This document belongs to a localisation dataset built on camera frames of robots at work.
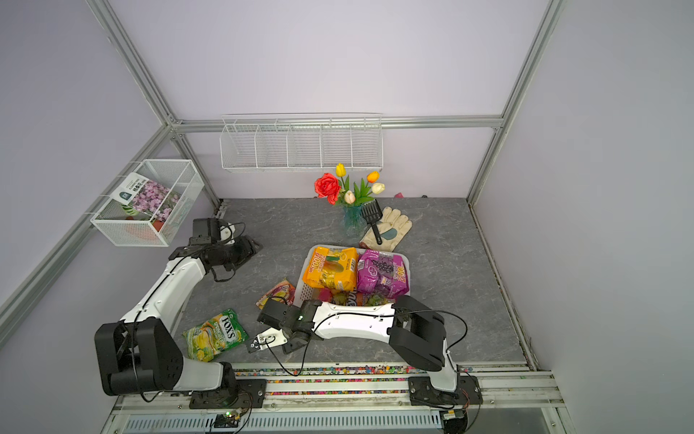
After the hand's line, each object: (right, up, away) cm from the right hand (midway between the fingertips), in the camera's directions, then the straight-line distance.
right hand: (285, 322), depth 79 cm
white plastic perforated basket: (+5, +7, +6) cm, 10 cm away
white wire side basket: (-43, +29, -6) cm, 52 cm away
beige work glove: (+36, +28, +30) cm, 54 cm away
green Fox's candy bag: (-23, -5, +3) cm, 23 cm away
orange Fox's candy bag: (-4, +6, +12) cm, 14 cm away
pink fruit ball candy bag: (+18, +6, +3) cm, 20 cm away
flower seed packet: (-38, +37, -6) cm, 53 cm away
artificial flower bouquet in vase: (+16, +39, -5) cm, 42 cm away
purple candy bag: (+29, +14, +4) cm, 32 cm away
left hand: (-10, +21, +6) cm, 24 cm away
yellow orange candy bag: (+14, +15, +5) cm, 21 cm away
